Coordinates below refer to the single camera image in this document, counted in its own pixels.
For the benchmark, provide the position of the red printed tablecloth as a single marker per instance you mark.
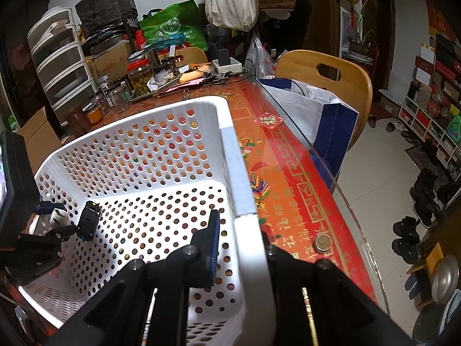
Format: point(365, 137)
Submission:
point(288, 173)

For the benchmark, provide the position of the clear glass jar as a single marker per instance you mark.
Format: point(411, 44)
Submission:
point(119, 97)

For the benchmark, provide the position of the black plastic bag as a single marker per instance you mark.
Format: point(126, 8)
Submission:
point(106, 5)

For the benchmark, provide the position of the brass coin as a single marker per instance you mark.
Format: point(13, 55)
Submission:
point(324, 242)

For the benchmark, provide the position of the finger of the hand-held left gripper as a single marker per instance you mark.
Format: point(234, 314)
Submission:
point(54, 236)
point(46, 207)

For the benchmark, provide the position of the printed cardboard box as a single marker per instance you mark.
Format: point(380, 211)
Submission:
point(108, 61)

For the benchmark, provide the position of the clear plastic bag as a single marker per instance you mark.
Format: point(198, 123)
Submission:
point(261, 59)

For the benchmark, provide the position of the small black charger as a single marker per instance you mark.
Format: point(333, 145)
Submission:
point(88, 221)

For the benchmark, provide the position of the pair of light slippers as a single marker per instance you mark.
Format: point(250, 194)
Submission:
point(395, 127)

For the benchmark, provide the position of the white cubby shelf unit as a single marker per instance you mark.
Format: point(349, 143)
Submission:
point(428, 122)

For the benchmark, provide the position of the potted plant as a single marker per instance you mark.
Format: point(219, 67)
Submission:
point(362, 39)

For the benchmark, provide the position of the pair of black shoes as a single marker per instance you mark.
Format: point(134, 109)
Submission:
point(425, 194)

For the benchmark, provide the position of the open cardboard box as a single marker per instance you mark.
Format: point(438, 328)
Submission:
point(39, 140)

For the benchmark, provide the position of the red square paper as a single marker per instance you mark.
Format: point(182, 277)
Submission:
point(268, 121)

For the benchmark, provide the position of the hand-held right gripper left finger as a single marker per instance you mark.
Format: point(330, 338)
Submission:
point(212, 248)

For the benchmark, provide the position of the red wall poster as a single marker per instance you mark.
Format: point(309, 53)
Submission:
point(441, 16)

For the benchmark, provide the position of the green shopping bag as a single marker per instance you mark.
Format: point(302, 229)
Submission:
point(173, 25)

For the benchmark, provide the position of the beige canvas tote bag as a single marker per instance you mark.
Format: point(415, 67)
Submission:
point(230, 1)

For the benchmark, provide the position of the white and blue shopping bag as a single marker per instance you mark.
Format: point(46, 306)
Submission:
point(299, 115)

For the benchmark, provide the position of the metal pan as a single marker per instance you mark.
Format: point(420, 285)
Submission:
point(446, 279)

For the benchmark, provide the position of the clear plastic drawer unit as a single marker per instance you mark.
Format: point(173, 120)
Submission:
point(59, 61)

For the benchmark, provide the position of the yellow pouch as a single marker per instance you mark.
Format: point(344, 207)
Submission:
point(192, 75)

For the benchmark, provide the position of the brown jar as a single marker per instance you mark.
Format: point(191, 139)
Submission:
point(77, 119)

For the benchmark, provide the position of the red-lidded jar of olives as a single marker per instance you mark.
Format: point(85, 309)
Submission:
point(139, 81)

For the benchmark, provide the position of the orange-filled small jar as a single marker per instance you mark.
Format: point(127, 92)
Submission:
point(94, 115)

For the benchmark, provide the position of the white perforated plastic basket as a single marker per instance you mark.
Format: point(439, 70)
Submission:
point(144, 194)

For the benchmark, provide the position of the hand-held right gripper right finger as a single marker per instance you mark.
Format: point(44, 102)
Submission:
point(288, 277)

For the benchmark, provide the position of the white power strip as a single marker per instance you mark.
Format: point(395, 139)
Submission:
point(234, 66)

